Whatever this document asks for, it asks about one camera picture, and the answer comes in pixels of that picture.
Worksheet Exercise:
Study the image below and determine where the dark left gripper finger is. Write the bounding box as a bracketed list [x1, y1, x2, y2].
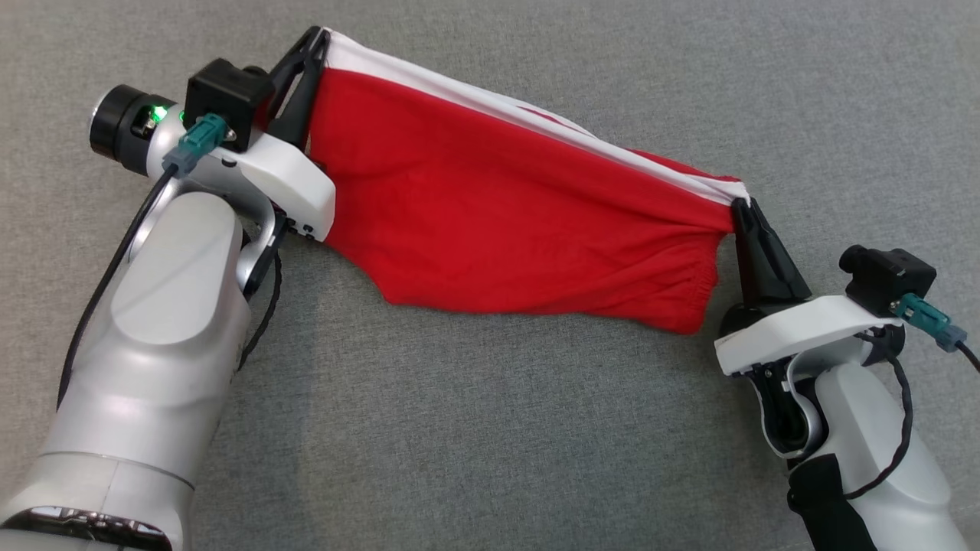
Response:
[269, 34, 332, 150]
[264, 27, 328, 106]

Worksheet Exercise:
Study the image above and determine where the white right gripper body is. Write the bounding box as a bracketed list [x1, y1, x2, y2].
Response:
[714, 295, 906, 377]

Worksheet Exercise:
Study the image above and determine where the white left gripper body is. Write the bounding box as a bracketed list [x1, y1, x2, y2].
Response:
[188, 129, 338, 243]

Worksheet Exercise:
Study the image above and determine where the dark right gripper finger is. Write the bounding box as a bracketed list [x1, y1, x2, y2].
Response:
[749, 197, 812, 301]
[731, 197, 774, 307]

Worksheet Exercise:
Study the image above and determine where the red basketball jersey white trim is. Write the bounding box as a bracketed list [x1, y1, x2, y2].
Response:
[306, 29, 750, 335]

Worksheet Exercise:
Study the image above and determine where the teal plug left camera cable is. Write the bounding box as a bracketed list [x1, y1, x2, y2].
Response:
[57, 113, 230, 412]

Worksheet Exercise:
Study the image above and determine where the teal plug camera cable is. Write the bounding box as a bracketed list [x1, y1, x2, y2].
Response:
[57, 113, 230, 412]
[892, 293, 980, 373]

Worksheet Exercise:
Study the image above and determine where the thin black left gripper cable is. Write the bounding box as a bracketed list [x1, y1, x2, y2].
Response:
[236, 253, 284, 373]

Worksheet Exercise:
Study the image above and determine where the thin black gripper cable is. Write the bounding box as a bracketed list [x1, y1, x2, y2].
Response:
[236, 253, 284, 373]
[842, 331, 916, 500]

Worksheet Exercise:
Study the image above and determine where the teal plug right camera cable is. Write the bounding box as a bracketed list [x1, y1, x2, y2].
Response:
[892, 293, 980, 373]

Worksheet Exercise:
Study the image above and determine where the thin black right gripper cable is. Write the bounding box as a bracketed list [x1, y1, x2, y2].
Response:
[842, 331, 916, 500]

